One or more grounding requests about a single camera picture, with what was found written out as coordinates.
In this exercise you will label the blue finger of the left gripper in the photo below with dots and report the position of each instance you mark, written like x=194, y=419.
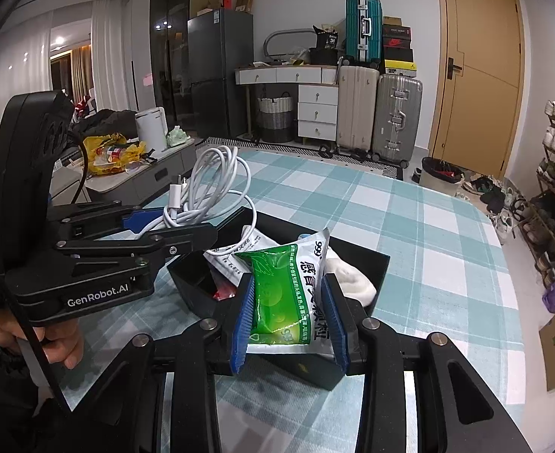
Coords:
x=144, y=220
x=185, y=240

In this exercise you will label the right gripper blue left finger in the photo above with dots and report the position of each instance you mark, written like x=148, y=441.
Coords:
x=243, y=325

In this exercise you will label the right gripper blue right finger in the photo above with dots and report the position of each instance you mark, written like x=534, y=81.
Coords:
x=338, y=334

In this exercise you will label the green white snack packet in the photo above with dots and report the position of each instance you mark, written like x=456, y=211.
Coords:
x=288, y=318

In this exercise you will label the white printed sachet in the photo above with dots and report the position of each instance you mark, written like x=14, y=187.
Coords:
x=237, y=254

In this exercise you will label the black cardboard box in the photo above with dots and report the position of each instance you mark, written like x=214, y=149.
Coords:
x=194, y=278

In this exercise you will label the red balloon glue packet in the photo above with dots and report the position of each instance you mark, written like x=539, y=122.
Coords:
x=224, y=290

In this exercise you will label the person left hand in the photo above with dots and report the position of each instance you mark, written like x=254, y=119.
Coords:
x=64, y=340

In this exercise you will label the grey low cabinet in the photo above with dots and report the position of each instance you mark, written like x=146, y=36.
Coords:
x=136, y=186

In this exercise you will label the yellow snack bag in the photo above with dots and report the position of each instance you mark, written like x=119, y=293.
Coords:
x=112, y=154

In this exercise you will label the white air purifier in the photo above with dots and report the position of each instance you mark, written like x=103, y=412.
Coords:
x=152, y=129

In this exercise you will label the teal checked tablecloth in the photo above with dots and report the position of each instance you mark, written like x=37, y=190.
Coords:
x=447, y=273

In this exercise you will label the grey white laundry basket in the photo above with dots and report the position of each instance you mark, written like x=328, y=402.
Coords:
x=276, y=118

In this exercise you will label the dark grey refrigerator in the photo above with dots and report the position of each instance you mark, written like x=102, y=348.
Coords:
x=219, y=43

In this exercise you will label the white drawer desk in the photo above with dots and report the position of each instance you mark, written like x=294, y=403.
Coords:
x=315, y=92

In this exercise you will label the silver suitcase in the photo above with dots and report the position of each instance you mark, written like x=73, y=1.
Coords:
x=397, y=116

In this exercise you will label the beige suitcase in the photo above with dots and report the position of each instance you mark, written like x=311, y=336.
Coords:
x=356, y=107

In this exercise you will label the stack of shoe boxes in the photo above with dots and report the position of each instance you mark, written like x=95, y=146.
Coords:
x=398, y=54

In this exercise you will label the wooden door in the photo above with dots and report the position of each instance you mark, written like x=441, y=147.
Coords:
x=480, y=84

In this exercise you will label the teal suitcase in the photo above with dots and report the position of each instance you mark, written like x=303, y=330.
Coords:
x=363, y=32

